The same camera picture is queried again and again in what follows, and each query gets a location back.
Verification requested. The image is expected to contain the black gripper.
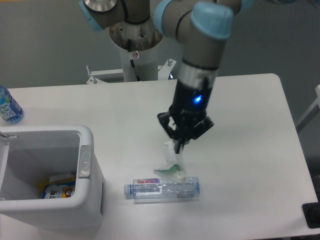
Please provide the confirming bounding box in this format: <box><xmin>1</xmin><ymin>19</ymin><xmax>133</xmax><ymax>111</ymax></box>
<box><xmin>157</xmin><ymin>79</ymin><xmax>214</xmax><ymax>154</ymax></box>

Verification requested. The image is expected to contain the white plastic trash can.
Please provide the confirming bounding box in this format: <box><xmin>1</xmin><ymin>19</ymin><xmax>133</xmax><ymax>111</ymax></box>
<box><xmin>0</xmin><ymin>125</ymin><xmax>104</xmax><ymax>229</ymax></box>

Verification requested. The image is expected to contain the clear plastic bottle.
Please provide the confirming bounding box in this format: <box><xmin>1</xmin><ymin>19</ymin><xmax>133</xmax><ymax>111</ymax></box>
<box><xmin>123</xmin><ymin>177</ymin><xmax>201</xmax><ymax>201</ymax></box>

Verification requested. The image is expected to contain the white paper wrapper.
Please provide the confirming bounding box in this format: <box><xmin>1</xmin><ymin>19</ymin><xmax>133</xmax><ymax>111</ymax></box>
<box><xmin>153</xmin><ymin>140</ymin><xmax>186</xmax><ymax>183</ymax></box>

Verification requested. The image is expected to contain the colourful snack package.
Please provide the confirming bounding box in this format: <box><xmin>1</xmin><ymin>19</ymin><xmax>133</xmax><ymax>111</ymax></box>
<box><xmin>40</xmin><ymin>173</ymin><xmax>76</xmax><ymax>199</ymax></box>

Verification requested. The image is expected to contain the blue labelled water bottle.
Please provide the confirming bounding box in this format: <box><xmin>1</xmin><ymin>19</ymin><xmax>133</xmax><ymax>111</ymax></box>
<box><xmin>0</xmin><ymin>85</ymin><xmax>24</xmax><ymax>124</ymax></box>

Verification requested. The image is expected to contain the black clamp at table edge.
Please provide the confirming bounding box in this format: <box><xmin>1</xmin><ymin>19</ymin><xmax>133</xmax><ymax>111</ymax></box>
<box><xmin>302</xmin><ymin>202</ymin><xmax>320</xmax><ymax>229</ymax></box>

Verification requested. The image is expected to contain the white metal stand leg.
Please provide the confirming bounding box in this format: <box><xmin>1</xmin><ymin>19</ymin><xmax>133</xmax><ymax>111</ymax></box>
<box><xmin>295</xmin><ymin>85</ymin><xmax>320</xmax><ymax>133</ymax></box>

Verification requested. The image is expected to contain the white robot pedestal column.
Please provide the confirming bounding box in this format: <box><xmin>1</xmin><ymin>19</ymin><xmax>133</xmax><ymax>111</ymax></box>
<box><xmin>109</xmin><ymin>14</ymin><xmax>163</xmax><ymax>82</ymax></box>

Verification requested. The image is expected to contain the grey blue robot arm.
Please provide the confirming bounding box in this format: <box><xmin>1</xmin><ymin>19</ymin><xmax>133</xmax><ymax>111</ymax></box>
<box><xmin>79</xmin><ymin>0</ymin><xmax>253</xmax><ymax>154</ymax></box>

